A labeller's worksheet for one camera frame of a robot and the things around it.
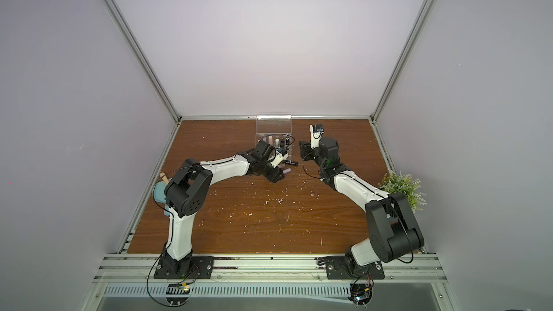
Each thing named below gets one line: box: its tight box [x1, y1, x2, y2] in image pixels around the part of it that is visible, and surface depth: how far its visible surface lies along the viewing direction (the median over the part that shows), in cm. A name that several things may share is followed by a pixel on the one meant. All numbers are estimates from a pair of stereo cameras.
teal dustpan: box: [153, 180, 167, 204], surface depth 97 cm
